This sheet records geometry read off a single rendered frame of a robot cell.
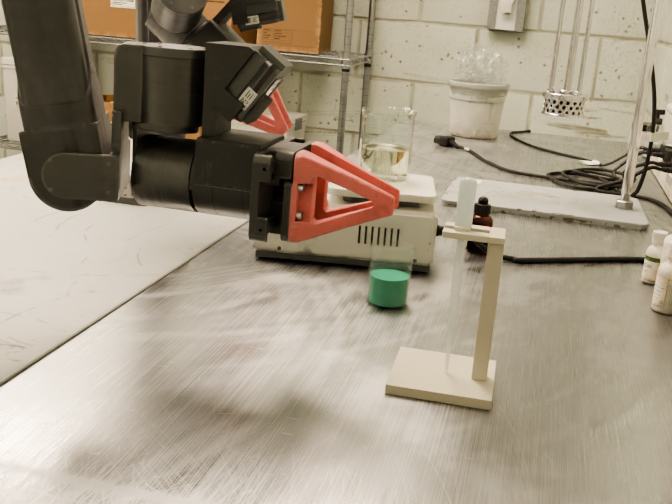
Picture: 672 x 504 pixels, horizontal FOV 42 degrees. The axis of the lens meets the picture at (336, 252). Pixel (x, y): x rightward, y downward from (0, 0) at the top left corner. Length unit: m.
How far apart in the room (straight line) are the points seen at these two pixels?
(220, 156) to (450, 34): 2.79
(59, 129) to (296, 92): 2.90
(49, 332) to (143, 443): 0.21
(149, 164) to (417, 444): 0.29
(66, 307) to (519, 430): 0.42
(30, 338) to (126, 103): 0.21
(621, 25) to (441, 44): 0.65
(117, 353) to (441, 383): 0.26
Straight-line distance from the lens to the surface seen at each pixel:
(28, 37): 0.68
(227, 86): 0.66
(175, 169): 0.68
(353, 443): 0.59
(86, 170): 0.68
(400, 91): 3.45
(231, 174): 0.65
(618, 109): 3.42
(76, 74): 0.68
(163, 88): 0.67
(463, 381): 0.69
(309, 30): 3.15
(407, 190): 0.96
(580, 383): 0.74
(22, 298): 0.85
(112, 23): 3.39
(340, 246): 0.95
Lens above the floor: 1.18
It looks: 16 degrees down
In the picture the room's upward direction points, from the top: 4 degrees clockwise
